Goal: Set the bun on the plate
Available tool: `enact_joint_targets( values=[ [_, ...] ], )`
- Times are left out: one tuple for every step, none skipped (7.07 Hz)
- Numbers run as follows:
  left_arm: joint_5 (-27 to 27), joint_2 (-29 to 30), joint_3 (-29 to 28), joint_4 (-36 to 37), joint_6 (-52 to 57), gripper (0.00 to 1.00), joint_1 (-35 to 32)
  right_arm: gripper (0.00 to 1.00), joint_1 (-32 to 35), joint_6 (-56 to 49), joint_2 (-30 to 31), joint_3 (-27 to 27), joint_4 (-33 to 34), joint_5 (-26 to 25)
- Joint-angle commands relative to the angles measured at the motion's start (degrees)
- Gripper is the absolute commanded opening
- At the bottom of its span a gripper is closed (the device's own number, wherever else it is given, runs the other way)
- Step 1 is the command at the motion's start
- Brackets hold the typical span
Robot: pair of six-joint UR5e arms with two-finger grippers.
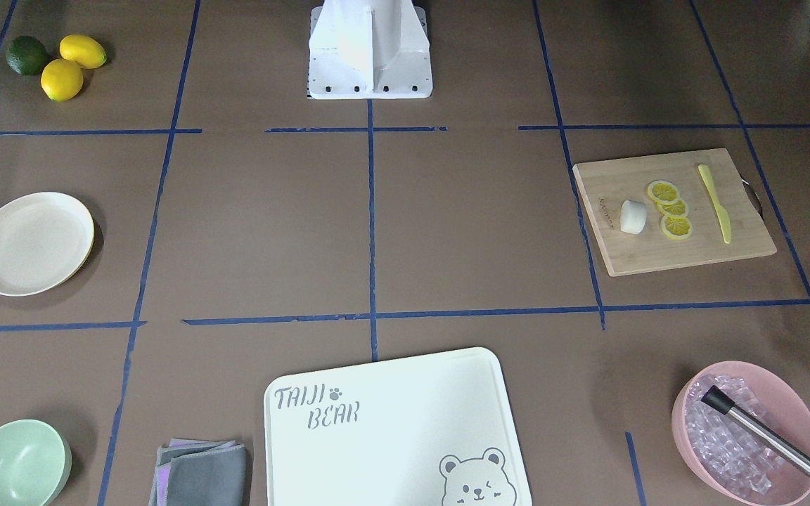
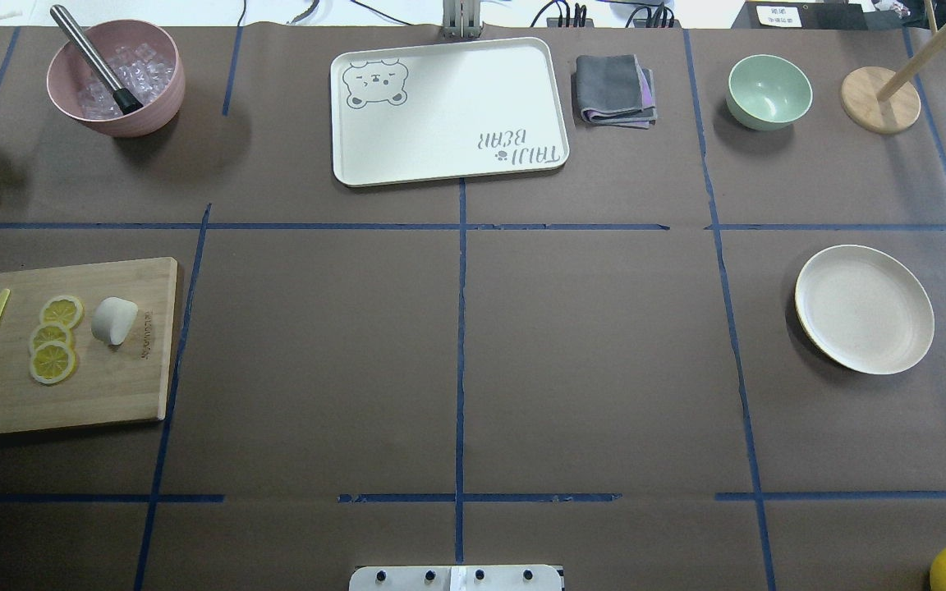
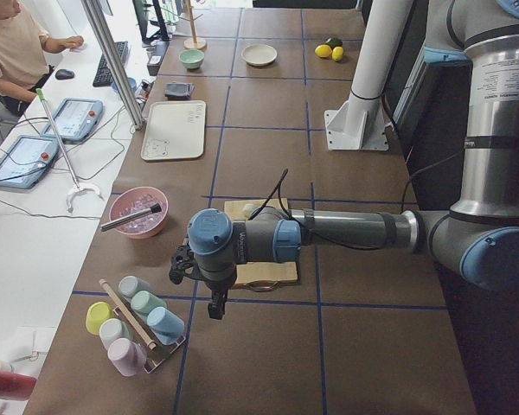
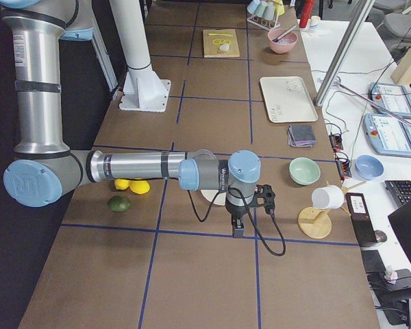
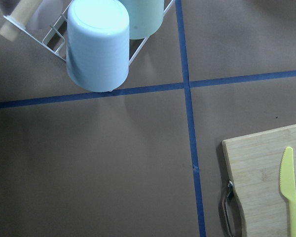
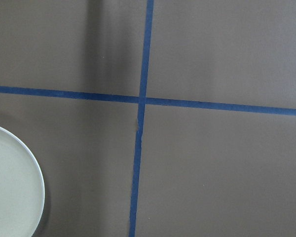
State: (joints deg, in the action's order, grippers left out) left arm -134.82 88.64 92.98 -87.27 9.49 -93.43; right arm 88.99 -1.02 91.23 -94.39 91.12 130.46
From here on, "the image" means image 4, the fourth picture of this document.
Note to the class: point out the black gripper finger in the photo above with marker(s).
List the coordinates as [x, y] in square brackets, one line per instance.
[237, 228]

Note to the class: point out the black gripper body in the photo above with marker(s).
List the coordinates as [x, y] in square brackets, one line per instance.
[235, 212]

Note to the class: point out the cream round plate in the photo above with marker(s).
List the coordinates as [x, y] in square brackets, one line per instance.
[214, 196]

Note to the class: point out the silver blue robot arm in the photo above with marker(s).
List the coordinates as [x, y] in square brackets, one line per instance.
[45, 168]

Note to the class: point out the white bear tray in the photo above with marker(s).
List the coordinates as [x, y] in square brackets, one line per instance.
[287, 100]

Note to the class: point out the wooden mug stand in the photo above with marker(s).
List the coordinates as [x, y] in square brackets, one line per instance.
[316, 223]

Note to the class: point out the green bowl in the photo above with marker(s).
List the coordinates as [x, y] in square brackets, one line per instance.
[304, 171]

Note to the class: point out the white mug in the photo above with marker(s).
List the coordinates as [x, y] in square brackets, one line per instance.
[328, 197]

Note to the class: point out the grey folded cloth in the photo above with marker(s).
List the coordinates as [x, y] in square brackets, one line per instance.
[301, 136]

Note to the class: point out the yellow lemon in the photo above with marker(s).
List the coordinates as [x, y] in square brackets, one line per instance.
[121, 184]
[139, 187]

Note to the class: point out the orange black connector strip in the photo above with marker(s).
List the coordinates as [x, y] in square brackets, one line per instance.
[342, 160]

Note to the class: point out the green lime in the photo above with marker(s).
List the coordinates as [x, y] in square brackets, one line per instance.
[118, 203]

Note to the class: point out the black box with label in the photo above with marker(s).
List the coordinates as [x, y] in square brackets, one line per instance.
[361, 220]

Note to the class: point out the blue bowl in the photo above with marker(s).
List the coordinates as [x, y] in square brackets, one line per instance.
[368, 167]

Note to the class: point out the black keyboard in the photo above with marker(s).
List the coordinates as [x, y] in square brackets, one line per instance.
[400, 191]

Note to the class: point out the near teach pendant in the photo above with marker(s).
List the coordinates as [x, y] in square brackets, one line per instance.
[387, 135]

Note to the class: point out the teach pendant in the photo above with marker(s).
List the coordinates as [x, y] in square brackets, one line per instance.
[387, 135]
[393, 97]

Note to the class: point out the wooden cutting board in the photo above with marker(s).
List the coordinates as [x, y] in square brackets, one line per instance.
[212, 51]

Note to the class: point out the lemon slice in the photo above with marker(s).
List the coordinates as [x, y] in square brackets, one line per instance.
[220, 41]

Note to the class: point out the pink bowl with ice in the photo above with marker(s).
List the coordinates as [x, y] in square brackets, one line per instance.
[283, 45]

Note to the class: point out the yellow plastic knife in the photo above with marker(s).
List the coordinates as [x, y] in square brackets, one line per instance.
[220, 34]

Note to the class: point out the far teach pendant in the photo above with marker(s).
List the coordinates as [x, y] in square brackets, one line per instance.
[393, 97]

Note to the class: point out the cup rack with cups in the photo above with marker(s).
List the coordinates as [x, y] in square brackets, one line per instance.
[265, 14]

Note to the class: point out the red bottle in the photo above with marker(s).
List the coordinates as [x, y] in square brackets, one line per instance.
[306, 12]

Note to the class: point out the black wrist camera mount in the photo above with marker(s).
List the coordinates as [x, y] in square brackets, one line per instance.
[265, 198]

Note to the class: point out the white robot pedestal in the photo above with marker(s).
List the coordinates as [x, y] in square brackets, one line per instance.
[143, 90]

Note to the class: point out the aluminium frame post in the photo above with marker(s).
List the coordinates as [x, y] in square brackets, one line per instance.
[359, 16]

